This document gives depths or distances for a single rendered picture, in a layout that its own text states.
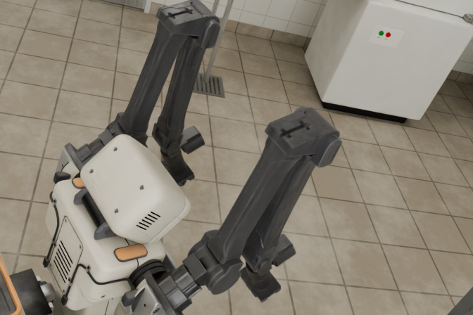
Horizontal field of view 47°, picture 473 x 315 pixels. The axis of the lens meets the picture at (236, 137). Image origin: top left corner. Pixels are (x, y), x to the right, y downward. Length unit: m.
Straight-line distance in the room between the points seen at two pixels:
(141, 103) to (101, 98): 1.97
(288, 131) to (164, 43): 0.41
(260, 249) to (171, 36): 0.52
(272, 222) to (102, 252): 0.37
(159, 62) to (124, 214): 0.37
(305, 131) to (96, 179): 0.48
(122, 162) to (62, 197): 0.17
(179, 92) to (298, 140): 0.49
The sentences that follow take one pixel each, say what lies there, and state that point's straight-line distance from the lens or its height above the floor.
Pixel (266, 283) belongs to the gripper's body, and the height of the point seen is 0.87.
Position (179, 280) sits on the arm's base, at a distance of 1.18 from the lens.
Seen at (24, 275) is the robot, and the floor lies 0.80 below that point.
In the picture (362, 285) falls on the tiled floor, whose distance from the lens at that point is 2.83.
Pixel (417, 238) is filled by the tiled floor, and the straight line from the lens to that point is 3.29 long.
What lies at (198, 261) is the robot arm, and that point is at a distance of 1.19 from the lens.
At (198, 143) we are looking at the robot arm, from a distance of 1.58.
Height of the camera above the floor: 1.94
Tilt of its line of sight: 36 degrees down
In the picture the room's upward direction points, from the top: 21 degrees clockwise
